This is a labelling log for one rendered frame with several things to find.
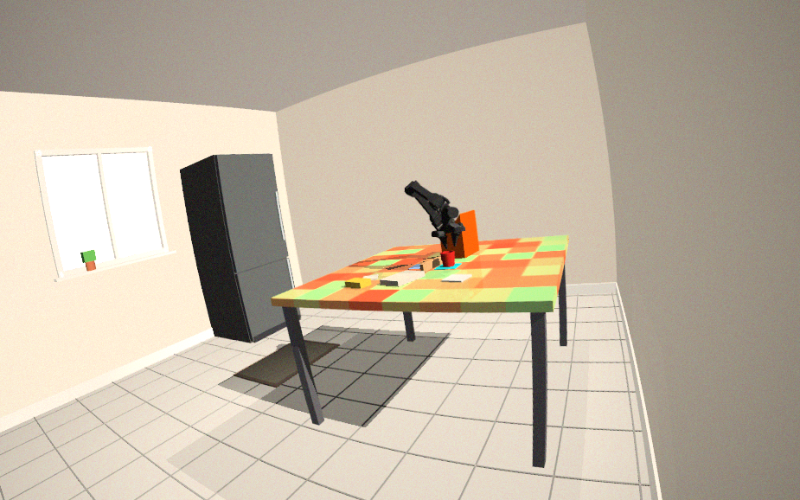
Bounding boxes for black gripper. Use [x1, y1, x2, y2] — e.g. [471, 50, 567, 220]
[432, 218, 461, 249]

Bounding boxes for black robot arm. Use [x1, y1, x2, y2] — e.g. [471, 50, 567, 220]
[405, 180, 464, 233]

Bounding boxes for yellow rectangular block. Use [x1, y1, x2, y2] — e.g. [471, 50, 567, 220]
[345, 278, 371, 289]

